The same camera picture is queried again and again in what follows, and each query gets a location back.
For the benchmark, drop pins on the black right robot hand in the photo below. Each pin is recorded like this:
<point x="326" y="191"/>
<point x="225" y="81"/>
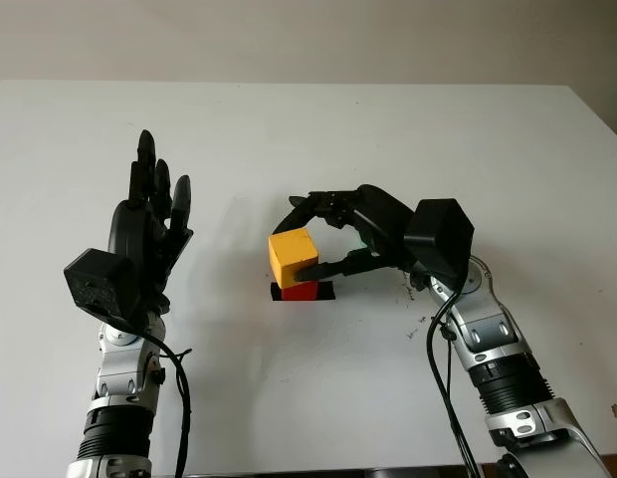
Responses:
<point x="383" y="219"/>

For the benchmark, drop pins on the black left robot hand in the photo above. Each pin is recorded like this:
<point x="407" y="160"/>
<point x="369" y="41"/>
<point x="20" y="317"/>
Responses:
<point x="139" y="234"/>

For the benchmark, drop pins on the green cube block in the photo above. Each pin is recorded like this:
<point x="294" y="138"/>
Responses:
<point x="360" y="243"/>

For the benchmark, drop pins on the yellow cube block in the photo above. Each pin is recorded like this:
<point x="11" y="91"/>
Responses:
<point x="291" y="251"/>

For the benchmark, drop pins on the red cube block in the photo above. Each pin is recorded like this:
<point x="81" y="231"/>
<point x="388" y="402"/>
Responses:
<point x="301" y="293"/>

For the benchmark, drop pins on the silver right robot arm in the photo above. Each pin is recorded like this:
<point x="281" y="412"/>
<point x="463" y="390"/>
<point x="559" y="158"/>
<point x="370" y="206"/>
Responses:
<point x="497" y="348"/>

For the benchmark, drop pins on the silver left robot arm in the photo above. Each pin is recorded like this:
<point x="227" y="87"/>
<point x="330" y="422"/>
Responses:
<point x="124" y="388"/>

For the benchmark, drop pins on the black tape strip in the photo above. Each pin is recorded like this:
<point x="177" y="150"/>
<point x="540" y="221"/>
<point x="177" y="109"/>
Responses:
<point x="327" y="291"/>

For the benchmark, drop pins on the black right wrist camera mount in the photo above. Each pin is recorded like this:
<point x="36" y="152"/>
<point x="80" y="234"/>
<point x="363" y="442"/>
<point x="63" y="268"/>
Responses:
<point x="438" y="239"/>

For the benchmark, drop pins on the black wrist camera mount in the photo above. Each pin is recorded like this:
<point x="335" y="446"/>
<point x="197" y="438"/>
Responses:
<point x="438" y="239"/>
<point x="102" y="284"/>

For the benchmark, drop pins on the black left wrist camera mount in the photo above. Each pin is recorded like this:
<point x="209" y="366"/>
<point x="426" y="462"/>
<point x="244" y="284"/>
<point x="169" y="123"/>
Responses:
<point x="102" y="284"/>

